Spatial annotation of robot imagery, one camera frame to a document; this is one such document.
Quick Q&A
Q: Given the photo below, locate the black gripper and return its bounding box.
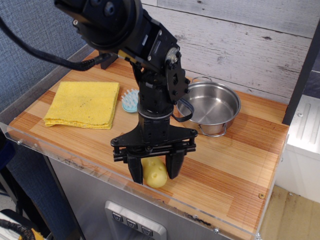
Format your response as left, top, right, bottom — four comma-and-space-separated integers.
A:
110, 112, 199, 186

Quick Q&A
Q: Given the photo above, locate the yellow toy potato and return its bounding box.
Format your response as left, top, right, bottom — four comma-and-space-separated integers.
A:
141, 157, 168, 188

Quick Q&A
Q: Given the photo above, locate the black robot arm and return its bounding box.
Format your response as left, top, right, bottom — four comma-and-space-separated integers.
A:
54, 0, 198, 184

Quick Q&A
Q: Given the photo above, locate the folded yellow cloth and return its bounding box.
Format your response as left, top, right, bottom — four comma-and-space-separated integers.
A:
43, 81, 120, 130

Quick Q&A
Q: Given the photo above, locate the light blue dish brush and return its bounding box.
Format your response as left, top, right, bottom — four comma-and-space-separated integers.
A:
121, 88, 139, 113

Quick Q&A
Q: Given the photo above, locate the silver button control panel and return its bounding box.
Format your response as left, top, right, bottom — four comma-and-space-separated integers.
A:
104, 200, 167, 240

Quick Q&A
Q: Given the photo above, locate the silver toy dishwasher front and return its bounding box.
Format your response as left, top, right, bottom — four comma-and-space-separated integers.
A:
47, 154, 226, 240

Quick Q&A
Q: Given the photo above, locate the small stainless steel pot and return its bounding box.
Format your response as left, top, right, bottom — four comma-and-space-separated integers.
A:
182, 76, 241, 137

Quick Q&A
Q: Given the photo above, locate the white side cabinet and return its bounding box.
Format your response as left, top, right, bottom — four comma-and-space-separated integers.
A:
275, 95, 320, 203

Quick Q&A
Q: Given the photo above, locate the black left frame post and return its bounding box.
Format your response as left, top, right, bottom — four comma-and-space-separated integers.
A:
100, 53, 118, 70

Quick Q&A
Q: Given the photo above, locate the black frame post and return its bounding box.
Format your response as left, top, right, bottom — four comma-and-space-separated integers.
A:
281, 0, 320, 125
100, 53, 118, 70

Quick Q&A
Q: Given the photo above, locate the black braided cable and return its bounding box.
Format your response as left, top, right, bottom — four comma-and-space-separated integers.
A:
0, 218, 36, 240

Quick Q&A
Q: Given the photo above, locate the black right frame post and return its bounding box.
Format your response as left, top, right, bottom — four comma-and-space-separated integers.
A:
281, 0, 320, 125

